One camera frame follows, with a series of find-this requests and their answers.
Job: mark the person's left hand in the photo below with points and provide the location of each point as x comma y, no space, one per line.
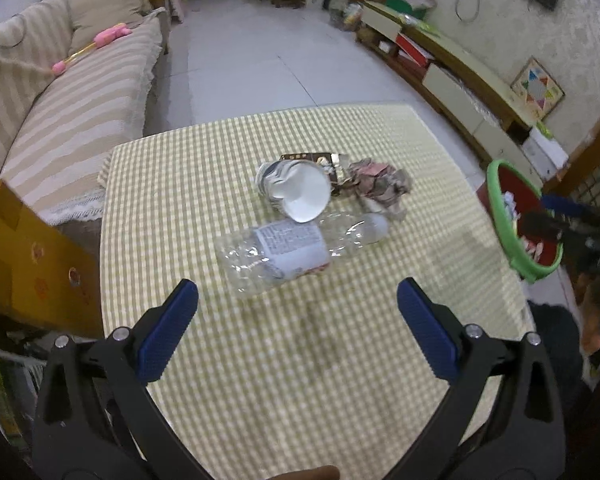
305,474

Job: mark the white cardboard box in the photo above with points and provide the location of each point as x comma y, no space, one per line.
547,152

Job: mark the person's right hand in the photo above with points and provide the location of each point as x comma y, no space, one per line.
595,320

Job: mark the printed paper cup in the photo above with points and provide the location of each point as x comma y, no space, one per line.
305,190

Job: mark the clear plastic bottle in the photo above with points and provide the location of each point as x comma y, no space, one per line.
290,245

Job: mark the beige striped sofa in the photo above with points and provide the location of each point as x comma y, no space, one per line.
80,120

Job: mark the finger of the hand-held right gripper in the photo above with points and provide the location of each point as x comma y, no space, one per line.
550,227
572,210

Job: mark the red box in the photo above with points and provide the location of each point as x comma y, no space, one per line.
412,50

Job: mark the green and red basket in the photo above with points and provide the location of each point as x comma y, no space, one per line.
505,230

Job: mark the green and white box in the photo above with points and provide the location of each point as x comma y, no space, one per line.
410,0

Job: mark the pink toy wand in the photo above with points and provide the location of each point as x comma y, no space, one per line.
105,40

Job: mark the wooden TV cabinet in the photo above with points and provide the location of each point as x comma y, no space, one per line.
460,85

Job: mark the yellow cardboard box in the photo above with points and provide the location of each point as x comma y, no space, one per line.
25,260

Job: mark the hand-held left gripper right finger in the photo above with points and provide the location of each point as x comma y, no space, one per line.
425,330

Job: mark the crumpled pink paper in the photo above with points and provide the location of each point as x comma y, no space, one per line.
380,185

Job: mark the yellow checked tablecloth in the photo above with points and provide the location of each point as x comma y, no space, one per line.
280,360

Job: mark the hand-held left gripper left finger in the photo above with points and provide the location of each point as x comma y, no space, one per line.
170,330

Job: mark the beige cushion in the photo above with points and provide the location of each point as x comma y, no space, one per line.
110,7

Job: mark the star checkers board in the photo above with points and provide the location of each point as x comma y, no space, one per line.
537,89

